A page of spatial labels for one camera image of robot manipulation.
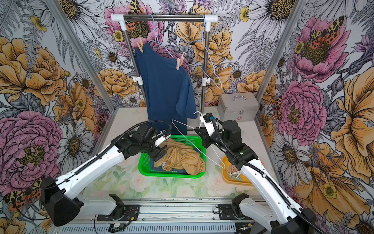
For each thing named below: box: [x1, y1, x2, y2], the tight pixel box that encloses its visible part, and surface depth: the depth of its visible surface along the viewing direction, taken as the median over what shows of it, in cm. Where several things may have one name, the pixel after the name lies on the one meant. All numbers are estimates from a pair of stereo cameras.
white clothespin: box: [228, 170, 242, 179], surface depth 87 cm
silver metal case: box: [217, 92, 261, 122], surface depth 110 cm
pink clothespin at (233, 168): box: [229, 164, 239, 174], surface depth 54 cm
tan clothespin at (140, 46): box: [136, 35, 144, 54], surface depth 77 cm
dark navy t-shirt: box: [134, 42, 198, 136], surface depth 80 cm
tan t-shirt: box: [153, 138, 206, 176], surface depth 83 cm
